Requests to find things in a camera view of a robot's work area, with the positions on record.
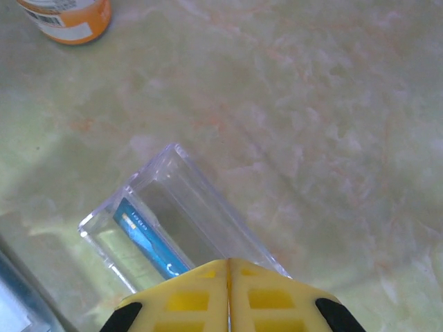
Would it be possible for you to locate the clear acrylic box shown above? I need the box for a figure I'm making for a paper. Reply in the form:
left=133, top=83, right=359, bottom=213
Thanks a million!
left=78, top=143, right=292, bottom=295

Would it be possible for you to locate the clear plastic box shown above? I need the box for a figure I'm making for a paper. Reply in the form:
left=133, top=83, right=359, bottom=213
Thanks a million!
left=0, top=234, right=70, bottom=332

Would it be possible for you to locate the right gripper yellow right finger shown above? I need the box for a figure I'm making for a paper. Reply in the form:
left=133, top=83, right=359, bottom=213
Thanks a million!
left=228, top=257, right=368, bottom=332

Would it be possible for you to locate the blue red small packet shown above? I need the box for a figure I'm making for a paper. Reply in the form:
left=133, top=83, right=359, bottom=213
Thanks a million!
left=112, top=199, right=192, bottom=282

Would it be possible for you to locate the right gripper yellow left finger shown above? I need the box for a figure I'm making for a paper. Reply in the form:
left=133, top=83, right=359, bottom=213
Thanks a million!
left=99, top=258, right=230, bottom=332

